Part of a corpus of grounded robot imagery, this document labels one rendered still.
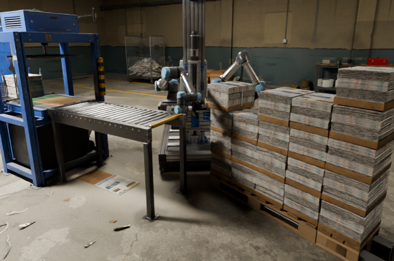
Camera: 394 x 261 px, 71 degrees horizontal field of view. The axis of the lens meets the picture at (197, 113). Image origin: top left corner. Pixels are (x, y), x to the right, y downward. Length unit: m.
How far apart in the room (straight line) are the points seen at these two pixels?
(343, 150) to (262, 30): 7.63
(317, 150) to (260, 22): 7.60
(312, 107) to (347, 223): 0.81
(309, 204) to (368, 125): 0.75
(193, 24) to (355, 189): 2.27
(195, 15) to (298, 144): 1.86
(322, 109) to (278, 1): 7.48
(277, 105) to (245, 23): 7.52
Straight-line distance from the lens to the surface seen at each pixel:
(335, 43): 8.95
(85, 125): 2.75
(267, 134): 2.33
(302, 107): 2.11
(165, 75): 2.69
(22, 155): 3.65
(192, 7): 3.29
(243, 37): 9.62
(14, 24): 3.43
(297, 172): 2.27
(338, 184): 2.13
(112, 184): 3.14
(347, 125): 2.00
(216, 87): 2.61
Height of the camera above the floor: 1.45
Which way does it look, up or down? 14 degrees down
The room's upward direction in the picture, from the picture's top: straight up
